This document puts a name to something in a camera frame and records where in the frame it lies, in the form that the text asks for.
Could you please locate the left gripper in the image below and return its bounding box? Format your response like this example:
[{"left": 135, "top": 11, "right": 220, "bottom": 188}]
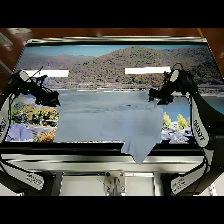
[{"left": 35, "top": 87, "right": 62, "bottom": 108}]

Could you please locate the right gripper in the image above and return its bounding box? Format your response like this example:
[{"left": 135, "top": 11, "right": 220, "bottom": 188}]
[{"left": 148, "top": 86, "right": 175, "bottom": 106}]

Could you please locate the light blue shirt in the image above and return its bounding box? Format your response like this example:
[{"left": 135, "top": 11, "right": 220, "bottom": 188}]
[{"left": 54, "top": 90, "right": 165, "bottom": 165}]

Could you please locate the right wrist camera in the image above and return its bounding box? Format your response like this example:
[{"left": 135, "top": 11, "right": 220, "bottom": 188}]
[{"left": 161, "top": 71, "right": 173, "bottom": 89}]

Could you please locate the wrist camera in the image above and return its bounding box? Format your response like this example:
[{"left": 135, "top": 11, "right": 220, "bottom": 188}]
[
  {"left": 161, "top": 71, "right": 173, "bottom": 89},
  {"left": 32, "top": 75, "right": 49, "bottom": 89}
]

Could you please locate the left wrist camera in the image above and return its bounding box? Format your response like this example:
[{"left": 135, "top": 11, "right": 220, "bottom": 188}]
[{"left": 32, "top": 75, "right": 49, "bottom": 89}]

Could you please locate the black cable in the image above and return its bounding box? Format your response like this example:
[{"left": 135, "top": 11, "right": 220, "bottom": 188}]
[{"left": 170, "top": 62, "right": 185, "bottom": 72}]

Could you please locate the silver frame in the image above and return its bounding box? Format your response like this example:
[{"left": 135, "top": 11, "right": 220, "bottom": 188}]
[{"left": 0, "top": 152, "right": 224, "bottom": 197}]

